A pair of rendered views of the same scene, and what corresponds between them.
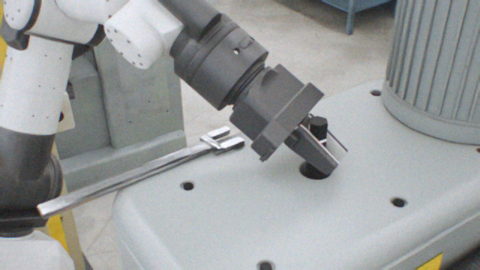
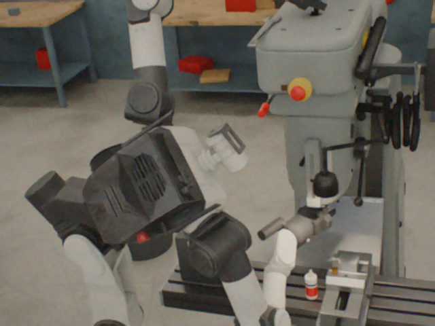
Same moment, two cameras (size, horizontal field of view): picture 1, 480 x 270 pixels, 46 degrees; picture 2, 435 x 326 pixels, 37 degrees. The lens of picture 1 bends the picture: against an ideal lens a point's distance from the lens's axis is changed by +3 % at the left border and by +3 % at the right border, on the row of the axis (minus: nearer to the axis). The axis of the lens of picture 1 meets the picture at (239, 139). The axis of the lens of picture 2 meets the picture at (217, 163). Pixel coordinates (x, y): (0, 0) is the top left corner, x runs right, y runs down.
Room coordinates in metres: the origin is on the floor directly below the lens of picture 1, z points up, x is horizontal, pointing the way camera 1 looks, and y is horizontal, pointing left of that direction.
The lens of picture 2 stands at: (-0.80, 1.19, 2.40)
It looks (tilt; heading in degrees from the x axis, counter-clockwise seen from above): 28 degrees down; 326
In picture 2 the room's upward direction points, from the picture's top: 7 degrees counter-clockwise
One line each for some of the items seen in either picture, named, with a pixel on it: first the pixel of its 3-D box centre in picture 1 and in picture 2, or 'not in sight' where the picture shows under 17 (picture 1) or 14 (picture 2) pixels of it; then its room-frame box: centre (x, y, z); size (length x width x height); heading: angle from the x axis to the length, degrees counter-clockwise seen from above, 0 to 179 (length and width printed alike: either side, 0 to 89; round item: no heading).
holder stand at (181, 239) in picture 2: not in sight; (211, 250); (0.85, 0.13, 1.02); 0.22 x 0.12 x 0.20; 35
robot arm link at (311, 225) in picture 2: not in sight; (305, 225); (0.49, 0.00, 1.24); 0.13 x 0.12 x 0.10; 9
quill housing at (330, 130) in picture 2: not in sight; (321, 148); (0.50, -0.09, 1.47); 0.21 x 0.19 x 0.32; 34
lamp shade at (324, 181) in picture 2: not in sight; (325, 182); (0.34, 0.06, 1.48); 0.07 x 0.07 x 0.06
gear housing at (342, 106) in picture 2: not in sight; (321, 79); (0.52, -0.12, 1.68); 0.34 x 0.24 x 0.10; 124
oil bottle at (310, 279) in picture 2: not in sight; (310, 282); (0.51, -0.03, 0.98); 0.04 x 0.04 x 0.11
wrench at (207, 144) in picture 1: (148, 169); (263, 30); (0.50, 0.11, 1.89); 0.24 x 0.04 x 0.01; 124
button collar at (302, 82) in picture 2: not in sight; (300, 89); (0.37, 0.10, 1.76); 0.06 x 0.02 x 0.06; 34
